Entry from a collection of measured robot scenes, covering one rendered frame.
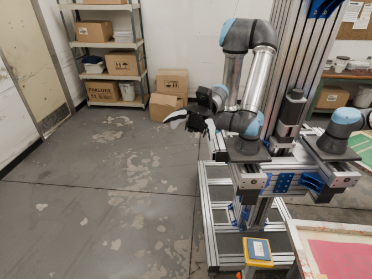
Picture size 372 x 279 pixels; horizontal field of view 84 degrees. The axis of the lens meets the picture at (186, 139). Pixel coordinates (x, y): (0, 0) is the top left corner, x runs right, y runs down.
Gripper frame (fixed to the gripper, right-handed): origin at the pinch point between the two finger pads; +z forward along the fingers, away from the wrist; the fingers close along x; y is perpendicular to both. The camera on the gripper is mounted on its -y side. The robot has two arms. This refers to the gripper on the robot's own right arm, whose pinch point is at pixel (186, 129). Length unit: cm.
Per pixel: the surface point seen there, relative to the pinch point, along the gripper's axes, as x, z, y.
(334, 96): -135, -380, 104
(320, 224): -68, -42, 60
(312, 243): -65, -31, 64
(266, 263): -45, -12, 67
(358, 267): -84, -28, 61
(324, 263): -70, -23, 63
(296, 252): -57, -21, 62
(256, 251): -40, -15, 66
